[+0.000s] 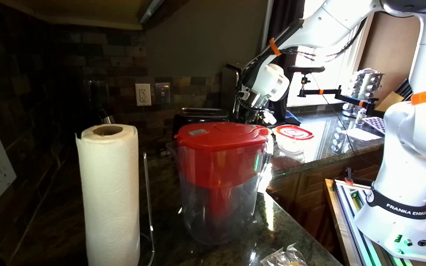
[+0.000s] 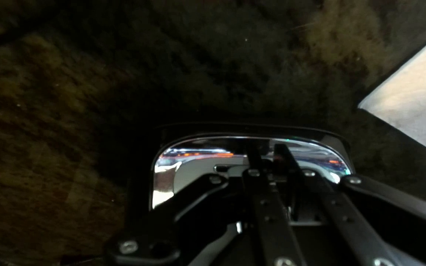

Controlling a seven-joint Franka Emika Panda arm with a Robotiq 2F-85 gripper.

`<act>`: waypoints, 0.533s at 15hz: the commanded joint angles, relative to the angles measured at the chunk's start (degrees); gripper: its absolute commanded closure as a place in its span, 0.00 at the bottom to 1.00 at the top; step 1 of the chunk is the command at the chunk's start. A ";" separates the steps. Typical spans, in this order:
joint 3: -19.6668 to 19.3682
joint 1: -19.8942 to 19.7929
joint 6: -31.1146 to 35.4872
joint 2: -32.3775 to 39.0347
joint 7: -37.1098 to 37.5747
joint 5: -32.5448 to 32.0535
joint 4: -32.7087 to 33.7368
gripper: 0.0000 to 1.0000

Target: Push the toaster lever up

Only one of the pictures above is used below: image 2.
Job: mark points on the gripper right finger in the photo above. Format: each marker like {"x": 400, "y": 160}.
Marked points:
{"x": 350, "y": 225}

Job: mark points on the chrome toaster with black trim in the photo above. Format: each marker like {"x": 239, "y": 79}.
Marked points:
{"x": 194, "y": 170}

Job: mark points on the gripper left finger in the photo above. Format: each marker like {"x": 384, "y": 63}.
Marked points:
{"x": 272, "y": 225}

